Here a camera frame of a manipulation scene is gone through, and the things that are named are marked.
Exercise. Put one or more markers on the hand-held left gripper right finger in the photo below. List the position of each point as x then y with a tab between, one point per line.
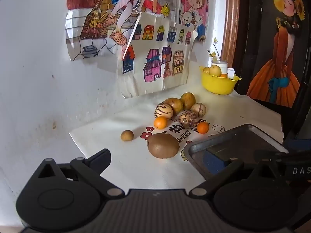
213	162

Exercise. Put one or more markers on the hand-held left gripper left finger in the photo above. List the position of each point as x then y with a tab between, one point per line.
102	158

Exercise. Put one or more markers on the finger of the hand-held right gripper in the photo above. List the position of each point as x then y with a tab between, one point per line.
272	154

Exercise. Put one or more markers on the dark metal tray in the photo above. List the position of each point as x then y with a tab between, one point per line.
243	140

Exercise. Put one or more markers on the small brown longan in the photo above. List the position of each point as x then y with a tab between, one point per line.
127	135

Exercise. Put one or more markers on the small orange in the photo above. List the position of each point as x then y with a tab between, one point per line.
160	122
203	128

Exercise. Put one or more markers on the dark purple striped pepino melon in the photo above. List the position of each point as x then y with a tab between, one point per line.
188	119

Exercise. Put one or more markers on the brown kiwi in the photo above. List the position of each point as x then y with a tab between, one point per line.
162	146

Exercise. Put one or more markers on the pale pepino melon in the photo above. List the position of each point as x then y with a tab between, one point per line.
199	109

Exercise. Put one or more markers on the oval greenish-brown fruit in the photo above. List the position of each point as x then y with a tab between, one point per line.
188	100

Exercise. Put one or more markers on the round yellow-brown fruit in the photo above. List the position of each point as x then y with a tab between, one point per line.
175	103

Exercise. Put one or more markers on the light striped pepino melon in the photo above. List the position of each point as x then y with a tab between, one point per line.
163	111

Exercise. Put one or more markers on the white printed cloth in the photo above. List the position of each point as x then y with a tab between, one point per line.
133	165

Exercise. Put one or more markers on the yellow plastic bowl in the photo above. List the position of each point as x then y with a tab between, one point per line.
218	85

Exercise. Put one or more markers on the large orange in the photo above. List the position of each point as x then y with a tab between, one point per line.
224	75

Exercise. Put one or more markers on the white paper slip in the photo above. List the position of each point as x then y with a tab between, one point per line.
230	72

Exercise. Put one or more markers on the yellow pear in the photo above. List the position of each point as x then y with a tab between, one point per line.
215	70

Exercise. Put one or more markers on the white labelled glass jar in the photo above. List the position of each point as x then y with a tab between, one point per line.
222	65

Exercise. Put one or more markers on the girl in orange dress poster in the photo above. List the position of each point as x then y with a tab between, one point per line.
279	53

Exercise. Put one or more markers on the coloured houses drawing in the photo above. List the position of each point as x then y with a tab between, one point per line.
155	68

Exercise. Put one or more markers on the yellow flower twig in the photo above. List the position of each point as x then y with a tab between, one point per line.
214	53

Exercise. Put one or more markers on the coloured children drawing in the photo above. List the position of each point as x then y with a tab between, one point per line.
104	9

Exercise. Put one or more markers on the teddy bear drawing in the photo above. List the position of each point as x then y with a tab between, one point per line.
194	4

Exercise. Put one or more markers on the brown wooden frame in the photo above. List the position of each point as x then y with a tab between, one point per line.
230	21

